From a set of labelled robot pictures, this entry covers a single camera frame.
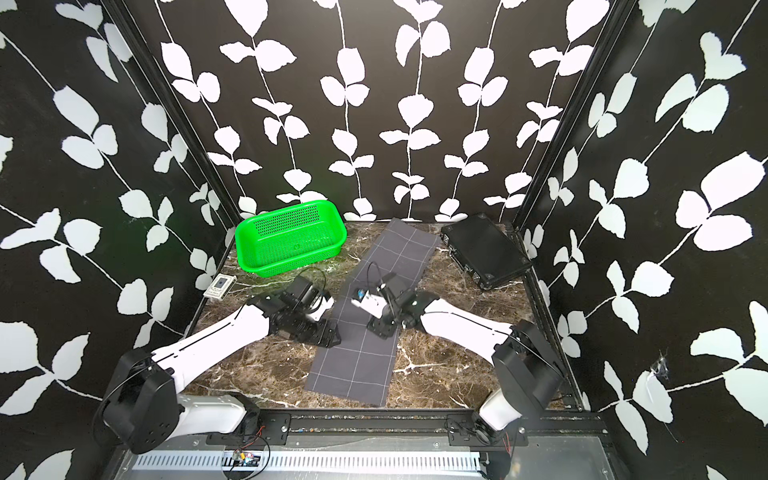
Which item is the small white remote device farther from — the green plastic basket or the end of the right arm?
the end of the right arm

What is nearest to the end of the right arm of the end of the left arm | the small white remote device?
the end of the left arm

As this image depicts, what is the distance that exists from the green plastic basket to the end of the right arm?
1.32 feet

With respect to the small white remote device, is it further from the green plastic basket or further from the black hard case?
the black hard case

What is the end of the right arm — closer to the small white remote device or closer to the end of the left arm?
the end of the left arm

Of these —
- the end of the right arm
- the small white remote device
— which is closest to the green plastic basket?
the small white remote device

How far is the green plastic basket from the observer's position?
110cm

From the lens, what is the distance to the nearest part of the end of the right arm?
62 centimetres
